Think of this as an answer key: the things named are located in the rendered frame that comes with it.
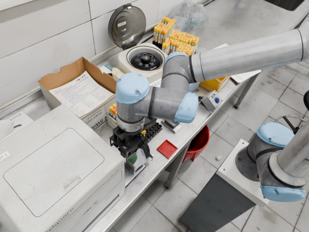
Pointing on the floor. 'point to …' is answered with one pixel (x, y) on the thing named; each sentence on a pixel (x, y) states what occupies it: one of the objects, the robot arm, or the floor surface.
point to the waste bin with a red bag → (198, 140)
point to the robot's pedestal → (215, 206)
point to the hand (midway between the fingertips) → (133, 152)
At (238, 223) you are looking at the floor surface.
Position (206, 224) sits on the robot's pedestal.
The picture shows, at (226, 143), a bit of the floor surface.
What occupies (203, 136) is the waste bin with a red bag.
